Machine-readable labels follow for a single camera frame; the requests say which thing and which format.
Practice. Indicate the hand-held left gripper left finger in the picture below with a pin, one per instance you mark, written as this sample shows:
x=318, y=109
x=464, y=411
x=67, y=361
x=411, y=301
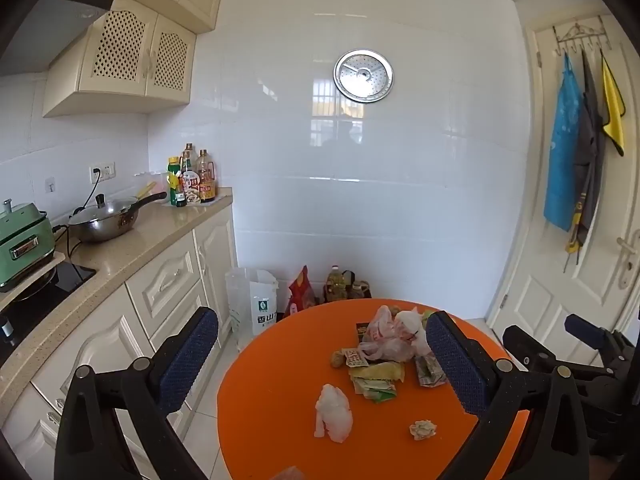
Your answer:
x=192, y=355

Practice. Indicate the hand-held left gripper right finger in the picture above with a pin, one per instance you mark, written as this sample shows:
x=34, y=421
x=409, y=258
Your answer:
x=452, y=355

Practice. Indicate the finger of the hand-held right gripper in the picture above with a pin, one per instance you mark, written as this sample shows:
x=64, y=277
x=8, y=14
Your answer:
x=582, y=326
x=525, y=347

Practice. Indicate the yellow packet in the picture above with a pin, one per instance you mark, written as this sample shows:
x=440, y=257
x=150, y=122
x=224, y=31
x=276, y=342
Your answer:
x=377, y=372

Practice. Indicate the green wrapper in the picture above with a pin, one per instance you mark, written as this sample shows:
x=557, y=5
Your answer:
x=372, y=391

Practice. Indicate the brown paper ball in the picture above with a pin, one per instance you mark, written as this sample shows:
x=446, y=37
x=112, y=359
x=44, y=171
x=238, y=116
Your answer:
x=337, y=358

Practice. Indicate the white crumpled plastic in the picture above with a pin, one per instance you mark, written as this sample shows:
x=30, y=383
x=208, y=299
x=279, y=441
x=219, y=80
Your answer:
x=411, y=322

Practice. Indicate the white panel door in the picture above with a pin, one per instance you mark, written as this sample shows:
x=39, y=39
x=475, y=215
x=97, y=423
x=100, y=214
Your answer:
x=540, y=270

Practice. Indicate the red print plastic bag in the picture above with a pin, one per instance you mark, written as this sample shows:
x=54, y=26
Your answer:
x=382, y=335

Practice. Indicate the cream base cabinets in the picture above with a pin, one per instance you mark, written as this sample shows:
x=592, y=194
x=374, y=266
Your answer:
x=165, y=285

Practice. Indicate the white plastic bag green logo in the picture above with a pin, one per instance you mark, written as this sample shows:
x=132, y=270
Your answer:
x=257, y=310

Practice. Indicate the small pale paper ball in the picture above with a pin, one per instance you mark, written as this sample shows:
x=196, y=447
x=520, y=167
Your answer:
x=423, y=430

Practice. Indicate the orange round table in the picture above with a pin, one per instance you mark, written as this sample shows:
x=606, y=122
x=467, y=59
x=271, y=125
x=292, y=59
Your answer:
x=280, y=385

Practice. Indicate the dark brown packet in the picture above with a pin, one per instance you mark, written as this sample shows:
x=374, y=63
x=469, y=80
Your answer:
x=362, y=331

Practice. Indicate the red white small packet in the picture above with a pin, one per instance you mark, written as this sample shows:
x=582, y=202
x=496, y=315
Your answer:
x=355, y=357

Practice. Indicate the amber oil bottle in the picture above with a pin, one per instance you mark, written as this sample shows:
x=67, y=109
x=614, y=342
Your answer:
x=358, y=289

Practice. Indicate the red snack bag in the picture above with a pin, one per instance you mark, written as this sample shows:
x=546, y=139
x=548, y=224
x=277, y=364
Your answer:
x=301, y=292

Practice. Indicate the beige kitchen countertop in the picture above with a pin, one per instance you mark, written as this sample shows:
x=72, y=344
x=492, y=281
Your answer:
x=150, y=230

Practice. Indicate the white crumpled tissue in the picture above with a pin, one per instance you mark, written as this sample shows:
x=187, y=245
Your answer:
x=332, y=412

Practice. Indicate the yellow cooking oil bottle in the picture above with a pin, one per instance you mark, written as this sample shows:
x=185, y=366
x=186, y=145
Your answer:
x=337, y=282

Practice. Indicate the black induction cooktop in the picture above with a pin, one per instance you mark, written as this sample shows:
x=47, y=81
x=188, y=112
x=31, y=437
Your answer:
x=70, y=277

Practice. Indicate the small dark bottle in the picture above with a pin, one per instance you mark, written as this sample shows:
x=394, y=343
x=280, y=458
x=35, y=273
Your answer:
x=180, y=199

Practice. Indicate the grey apron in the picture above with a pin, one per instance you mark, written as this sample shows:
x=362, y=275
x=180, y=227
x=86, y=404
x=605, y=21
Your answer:
x=590, y=160

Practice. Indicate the blue apron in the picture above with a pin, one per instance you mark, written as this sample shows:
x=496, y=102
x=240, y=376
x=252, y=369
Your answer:
x=562, y=160

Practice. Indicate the glass wok lid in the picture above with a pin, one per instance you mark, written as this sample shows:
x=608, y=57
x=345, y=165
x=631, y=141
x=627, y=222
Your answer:
x=102, y=208

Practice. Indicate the green bottle yellow cap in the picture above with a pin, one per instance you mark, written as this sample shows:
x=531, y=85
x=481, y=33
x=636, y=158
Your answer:
x=173, y=177

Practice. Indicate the clear plastic container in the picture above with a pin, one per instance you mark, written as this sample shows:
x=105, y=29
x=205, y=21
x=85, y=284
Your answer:
x=152, y=180

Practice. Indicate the tall bottle gold cap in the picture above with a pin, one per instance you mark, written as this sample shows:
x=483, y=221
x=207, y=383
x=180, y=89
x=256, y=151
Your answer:
x=187, y=157

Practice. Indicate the green countertop appliance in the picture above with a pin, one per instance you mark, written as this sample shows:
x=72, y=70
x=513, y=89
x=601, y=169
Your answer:
x=22, y=245

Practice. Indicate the yellow cloth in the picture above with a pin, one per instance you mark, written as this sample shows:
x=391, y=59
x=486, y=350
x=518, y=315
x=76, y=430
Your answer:
x=612, y=110

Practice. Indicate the metal door hook rack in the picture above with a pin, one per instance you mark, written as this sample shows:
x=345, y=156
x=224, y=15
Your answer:
x=580, y=35

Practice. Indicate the round metal steamer plate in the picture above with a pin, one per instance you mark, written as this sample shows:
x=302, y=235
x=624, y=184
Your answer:
x=363, y=75

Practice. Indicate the cream lattice door cabinet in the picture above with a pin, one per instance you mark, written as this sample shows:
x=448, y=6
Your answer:
x=120, y=52

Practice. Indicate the grey range hood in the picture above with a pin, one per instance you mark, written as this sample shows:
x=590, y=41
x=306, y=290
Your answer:
x=45, y=35

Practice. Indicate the white wall socket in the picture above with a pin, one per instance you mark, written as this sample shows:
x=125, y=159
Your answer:
x=103, y=172

